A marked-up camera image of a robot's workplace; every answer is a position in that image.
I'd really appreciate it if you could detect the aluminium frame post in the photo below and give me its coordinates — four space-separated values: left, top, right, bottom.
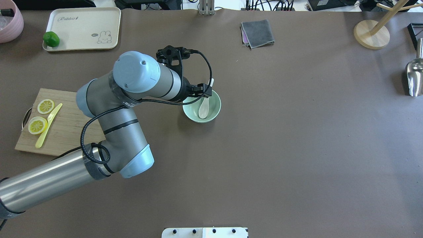
198 0 215 16

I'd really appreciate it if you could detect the white ceramic spoon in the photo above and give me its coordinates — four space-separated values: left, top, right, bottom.
198 95 212 119

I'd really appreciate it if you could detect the metal scoop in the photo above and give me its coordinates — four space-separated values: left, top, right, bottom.
406 38 423 97

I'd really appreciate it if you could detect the green lime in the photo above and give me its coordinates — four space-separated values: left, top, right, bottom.
43 31 60 47

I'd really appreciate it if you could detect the single lemon slice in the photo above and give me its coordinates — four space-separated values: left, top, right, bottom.
37 99 55 115

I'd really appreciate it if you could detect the lemon slice stack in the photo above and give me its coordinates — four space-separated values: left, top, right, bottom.
28 116 48 135

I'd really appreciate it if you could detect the wooden mug tree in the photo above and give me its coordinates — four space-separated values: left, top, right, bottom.
353 0 423 50

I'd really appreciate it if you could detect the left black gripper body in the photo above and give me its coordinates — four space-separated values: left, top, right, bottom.
177 77 192 103

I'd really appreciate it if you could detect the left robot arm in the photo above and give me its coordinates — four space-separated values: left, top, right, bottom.
0 46 212 220

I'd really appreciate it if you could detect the bamboo cutting board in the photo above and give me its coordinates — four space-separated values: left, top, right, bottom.
15 88 90 156

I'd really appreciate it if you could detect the cream rabbit tray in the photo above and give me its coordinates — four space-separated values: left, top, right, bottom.
42 7 121 52

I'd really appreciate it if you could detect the light green bowl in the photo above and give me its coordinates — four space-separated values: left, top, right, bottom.
182 90 221 123

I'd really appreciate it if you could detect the yellow plastic knife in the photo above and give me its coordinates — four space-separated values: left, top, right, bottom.
35 103 62 148

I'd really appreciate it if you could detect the pink bowl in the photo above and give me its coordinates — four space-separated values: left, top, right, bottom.
0 0 24 44

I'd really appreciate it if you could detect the grey folded cloth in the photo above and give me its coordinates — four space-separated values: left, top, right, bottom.
240 20 275 49

